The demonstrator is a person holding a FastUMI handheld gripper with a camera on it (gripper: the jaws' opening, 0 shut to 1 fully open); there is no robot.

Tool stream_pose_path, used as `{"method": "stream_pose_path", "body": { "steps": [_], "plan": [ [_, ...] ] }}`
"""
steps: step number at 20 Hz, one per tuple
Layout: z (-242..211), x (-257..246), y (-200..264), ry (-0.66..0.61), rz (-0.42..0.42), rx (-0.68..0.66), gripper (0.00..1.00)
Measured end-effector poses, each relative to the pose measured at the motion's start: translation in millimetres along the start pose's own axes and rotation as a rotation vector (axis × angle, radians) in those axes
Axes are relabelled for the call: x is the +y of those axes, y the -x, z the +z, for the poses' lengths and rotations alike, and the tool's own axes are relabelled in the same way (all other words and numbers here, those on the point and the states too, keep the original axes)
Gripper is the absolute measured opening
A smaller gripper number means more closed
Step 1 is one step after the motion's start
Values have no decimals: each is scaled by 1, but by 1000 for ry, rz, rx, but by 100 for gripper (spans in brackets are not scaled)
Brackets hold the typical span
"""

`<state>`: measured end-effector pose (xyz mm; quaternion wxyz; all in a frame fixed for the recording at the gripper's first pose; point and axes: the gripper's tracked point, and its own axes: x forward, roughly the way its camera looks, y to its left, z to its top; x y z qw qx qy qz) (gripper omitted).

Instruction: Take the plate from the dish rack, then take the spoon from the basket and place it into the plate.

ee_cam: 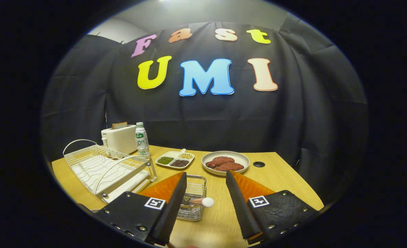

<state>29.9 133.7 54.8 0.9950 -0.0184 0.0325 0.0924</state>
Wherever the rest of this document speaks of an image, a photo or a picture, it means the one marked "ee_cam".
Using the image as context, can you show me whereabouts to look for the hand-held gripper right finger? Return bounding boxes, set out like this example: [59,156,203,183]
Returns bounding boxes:
[226,170,319,245]

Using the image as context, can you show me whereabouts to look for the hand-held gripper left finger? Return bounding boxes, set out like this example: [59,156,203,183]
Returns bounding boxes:
[95,172,187,246]

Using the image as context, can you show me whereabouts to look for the white drink bottle green label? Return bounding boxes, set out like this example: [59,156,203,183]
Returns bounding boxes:
[135,122,150,158]

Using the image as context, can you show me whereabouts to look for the beige oval dish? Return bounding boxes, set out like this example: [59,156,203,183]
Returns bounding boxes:
[201,151,250,176]

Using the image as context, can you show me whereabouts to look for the white divided tray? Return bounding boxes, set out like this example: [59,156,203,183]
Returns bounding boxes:
[155,148,195,170]

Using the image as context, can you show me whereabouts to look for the black backdrop cloth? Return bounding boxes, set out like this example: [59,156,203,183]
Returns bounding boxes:
[40,21,368,204]

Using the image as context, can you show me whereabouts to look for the red meat patty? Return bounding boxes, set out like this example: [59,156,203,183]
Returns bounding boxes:
[206,156,235,168]
[215,163,244,172]

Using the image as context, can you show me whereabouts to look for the metal wire basket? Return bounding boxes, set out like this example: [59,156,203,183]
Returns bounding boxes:
[177,174,207,222]

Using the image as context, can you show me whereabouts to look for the white wire dish rack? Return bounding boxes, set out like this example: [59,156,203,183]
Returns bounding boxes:
[63,139,157,204]

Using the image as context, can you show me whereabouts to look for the white toaster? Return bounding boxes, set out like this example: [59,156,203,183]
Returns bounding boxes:
[101,125,137,155]

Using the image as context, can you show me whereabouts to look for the spoon with checked handle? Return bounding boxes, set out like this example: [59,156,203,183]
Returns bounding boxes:
[183,197,215,208]

